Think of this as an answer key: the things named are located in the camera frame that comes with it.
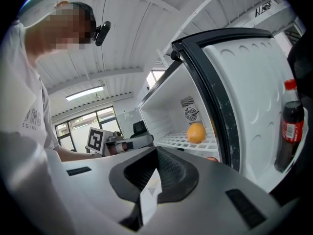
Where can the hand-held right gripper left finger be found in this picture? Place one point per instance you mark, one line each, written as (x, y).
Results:
(85, 195)

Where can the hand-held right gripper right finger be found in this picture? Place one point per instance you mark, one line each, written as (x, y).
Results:
(207, 204)

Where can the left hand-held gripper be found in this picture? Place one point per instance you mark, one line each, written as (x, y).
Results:
(96, 139)

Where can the red apple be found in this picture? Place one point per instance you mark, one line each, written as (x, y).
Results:
(212, 159)

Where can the orange fruit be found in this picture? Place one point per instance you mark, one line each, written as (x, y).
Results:
(196, 133)

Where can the black mini fridge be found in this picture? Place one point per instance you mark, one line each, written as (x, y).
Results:
(244, 82)

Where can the person's left forearm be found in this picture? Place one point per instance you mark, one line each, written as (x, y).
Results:
(75, 154)

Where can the black mesh office chair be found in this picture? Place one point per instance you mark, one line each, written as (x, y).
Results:
(139, 128)

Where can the white triangle-patterned table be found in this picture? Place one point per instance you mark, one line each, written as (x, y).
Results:
(150, 204)

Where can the black-framed window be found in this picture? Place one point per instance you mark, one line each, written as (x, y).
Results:
(80, 128)

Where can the long ceiling light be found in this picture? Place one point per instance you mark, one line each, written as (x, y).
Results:
(84, 93)

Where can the dark soda bottle red cap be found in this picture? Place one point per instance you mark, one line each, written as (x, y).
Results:
(291, 128)

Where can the person's white printed shirt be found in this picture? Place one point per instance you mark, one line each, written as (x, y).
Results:
(22, 94)

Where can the person's head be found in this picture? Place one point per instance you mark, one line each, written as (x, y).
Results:
(61, 28)

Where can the black head-worn camera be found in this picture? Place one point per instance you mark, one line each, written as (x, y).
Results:
(102, 33)

